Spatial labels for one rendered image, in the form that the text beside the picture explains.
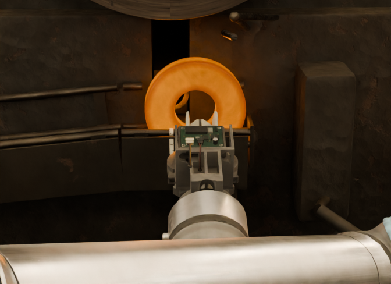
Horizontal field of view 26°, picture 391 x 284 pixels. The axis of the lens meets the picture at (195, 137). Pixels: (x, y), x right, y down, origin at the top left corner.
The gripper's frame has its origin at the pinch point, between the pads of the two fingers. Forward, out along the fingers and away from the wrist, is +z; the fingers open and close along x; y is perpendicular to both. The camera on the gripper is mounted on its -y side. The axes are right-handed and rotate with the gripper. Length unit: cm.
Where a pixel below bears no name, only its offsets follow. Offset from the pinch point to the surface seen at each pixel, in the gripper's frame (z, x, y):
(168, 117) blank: 12.1, 4.3, -6.1
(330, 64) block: 17.3, -20.6, -0.2
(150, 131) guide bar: 9.6, 7.0, -6.8
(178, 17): 14.8, 2.7, 9.5
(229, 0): 15.5, -4.6, 11.8
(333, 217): -0.1, -19.9, -15.8
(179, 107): 21.7, 2.5, -10.7
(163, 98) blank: 13.0, 5.0, -3.2
